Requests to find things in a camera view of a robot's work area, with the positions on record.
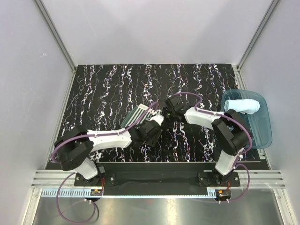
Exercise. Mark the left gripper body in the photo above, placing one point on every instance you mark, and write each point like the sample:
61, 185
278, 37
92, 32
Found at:
152, 141

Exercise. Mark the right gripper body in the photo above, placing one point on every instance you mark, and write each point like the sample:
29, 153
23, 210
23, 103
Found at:
168, 115

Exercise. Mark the green white striped towel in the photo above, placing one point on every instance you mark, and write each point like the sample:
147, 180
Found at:
136, 113

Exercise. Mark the light blue towel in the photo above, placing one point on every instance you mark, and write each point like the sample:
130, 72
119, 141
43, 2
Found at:
244, 106

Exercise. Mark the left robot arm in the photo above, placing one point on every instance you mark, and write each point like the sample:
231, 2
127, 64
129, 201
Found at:
72, 151

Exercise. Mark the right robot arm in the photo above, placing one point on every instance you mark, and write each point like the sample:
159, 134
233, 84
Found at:
232, 134

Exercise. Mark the black marbled table mat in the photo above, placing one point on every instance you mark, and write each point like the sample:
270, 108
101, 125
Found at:
102, 95

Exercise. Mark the blue transparent plastic bin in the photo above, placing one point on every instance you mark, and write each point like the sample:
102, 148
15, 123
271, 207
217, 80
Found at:
259, 122

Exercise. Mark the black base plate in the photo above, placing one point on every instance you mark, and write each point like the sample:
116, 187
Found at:
163, 178

